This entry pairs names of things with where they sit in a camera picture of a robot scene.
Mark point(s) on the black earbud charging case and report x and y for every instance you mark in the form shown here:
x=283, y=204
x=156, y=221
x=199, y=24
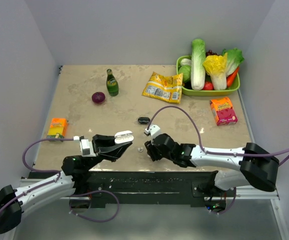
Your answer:
x=143, y=120

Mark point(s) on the dark red grapes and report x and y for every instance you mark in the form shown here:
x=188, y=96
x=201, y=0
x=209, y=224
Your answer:
x=210, y=53

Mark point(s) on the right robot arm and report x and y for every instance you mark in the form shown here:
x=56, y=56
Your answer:
x=249, y=165

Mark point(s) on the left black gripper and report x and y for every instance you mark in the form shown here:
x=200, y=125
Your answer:
x=102, y=143

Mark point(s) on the white cauliflower piece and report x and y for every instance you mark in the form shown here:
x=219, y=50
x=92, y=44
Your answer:
x=185, y=62

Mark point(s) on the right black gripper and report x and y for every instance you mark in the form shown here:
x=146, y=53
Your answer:
x=151, y=151

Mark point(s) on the napa cabbage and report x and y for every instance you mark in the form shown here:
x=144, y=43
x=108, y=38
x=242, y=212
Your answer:
x=198, y=57

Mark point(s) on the white earbud charging case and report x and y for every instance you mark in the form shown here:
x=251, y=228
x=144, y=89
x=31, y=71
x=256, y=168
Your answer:
x=123, y=137

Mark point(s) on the orange carrot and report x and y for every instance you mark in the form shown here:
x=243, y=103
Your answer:
x=230, y=79

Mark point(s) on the green glass bottle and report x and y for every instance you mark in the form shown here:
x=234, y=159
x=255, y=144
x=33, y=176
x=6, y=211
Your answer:
x=111, y=83

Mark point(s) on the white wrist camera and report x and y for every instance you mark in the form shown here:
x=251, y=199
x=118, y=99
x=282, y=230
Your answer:
x=153, y=131
x=86, y=146

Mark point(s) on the green lettuce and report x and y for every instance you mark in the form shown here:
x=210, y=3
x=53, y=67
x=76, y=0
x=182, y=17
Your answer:
x=234, y=59

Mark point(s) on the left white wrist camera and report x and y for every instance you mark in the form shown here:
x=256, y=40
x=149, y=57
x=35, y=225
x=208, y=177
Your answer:
x=86, y=146

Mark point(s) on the yellow leaf cabbage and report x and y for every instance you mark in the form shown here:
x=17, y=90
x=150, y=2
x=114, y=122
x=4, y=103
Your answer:
x=215, y=66

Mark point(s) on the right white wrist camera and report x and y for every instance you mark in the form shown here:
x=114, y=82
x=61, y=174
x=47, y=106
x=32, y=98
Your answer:
x=153, y=131

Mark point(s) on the round green cabbage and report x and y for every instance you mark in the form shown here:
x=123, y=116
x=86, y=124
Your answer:
x=185, y=70

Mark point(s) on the red tomato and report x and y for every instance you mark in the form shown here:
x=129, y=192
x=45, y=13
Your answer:
x=208, y=86

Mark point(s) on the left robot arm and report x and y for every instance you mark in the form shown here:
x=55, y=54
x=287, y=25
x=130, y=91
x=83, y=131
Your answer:
x=17, y=203

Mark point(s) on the aluminium rail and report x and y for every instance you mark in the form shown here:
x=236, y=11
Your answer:
x=251, y=193

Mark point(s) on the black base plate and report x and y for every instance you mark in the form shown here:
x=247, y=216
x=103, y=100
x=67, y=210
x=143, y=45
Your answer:
x=154, y=188

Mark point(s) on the orange yellow juice carton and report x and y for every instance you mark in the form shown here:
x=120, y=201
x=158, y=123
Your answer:
x=57, y=129

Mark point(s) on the pink orange snack box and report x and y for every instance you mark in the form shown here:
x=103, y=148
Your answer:
x=223, y=111

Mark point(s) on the yellow snack bag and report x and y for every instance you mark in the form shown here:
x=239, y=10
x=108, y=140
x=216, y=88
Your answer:
x=164, y=88

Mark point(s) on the purple red onion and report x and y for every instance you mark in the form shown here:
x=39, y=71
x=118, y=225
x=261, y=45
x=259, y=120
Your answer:
x=98, y=97

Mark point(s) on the green plastic basket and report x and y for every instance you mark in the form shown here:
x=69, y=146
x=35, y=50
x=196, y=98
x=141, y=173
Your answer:
x=213, y=93

